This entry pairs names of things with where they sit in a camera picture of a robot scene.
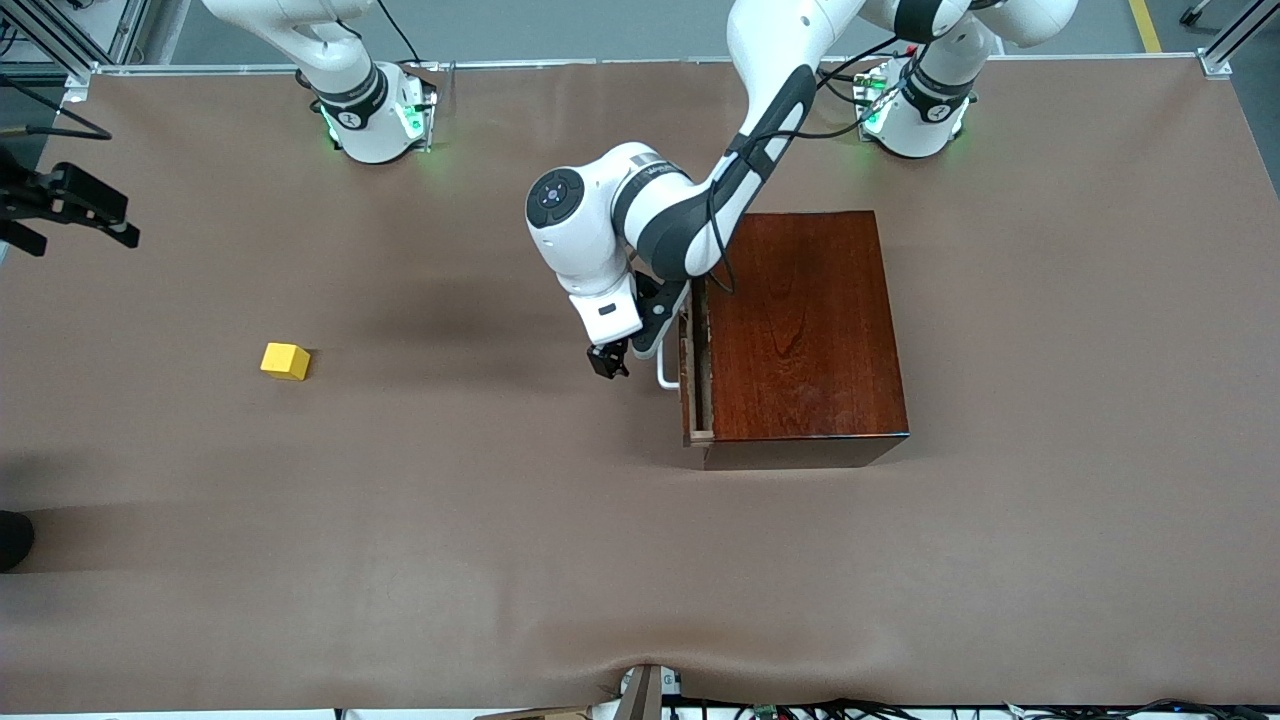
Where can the brown cardboard piece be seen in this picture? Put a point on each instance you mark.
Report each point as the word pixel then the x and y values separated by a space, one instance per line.
pixel 530 714

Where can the white power plug block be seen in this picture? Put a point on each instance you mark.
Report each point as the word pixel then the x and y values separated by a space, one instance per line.
pixel 671 683

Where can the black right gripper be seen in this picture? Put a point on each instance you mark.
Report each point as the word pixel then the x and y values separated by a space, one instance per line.
pixel 52 195

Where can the dark brown wooden cabinet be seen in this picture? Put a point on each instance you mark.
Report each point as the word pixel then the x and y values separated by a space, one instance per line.
pixel 810 340

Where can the black round object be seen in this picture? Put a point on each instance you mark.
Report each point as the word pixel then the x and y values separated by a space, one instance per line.
pixel 12 540

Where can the yellow wooden cube block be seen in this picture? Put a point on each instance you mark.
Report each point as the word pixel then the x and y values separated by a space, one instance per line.
pixel 285 362

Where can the aluminium frame post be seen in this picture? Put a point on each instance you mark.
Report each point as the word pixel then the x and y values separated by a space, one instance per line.
pixel 50 40
pixel 1235 45
pixel 128 30

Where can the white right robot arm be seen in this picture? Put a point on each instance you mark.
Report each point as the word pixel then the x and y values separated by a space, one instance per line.
pixel 370 130

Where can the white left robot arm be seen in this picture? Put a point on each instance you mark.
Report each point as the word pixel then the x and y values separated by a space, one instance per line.
pixel 590 240

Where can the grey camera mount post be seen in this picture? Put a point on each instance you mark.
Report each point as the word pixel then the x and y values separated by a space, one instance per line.
pixel 640 695

